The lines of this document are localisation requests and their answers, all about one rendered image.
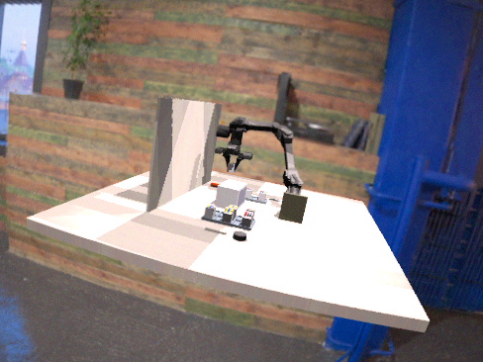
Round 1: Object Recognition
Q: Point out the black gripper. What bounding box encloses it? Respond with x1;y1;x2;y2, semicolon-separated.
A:
215;139;252;171

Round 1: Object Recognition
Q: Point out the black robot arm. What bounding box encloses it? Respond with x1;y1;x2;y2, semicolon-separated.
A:
216;117;303;195

